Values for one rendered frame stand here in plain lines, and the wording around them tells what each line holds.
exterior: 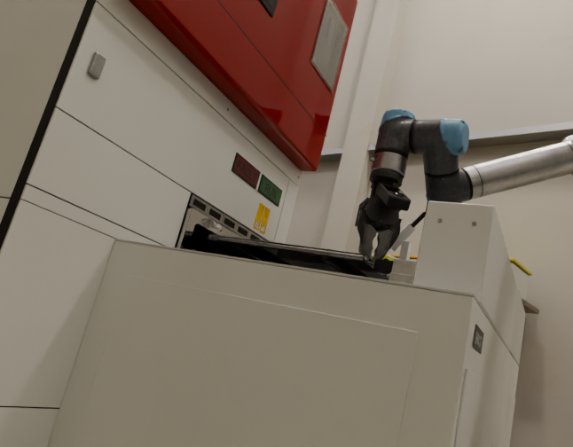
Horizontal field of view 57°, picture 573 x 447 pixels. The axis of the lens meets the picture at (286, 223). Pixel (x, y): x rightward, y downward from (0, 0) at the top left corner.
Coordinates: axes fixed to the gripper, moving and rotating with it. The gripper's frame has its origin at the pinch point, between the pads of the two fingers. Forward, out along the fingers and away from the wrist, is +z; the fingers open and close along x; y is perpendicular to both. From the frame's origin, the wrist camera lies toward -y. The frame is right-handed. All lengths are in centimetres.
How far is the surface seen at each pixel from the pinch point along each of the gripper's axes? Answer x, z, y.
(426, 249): 1.4, 3.2, -33.3
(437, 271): -0.3, 6.2, -34.5
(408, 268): -3.1, 2.3, -14.1
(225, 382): 24.2, 28.1, -25.1
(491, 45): -150, -290, 300
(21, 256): 59, 18, -21
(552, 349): -201, -25, 239
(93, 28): 60, -21, -23
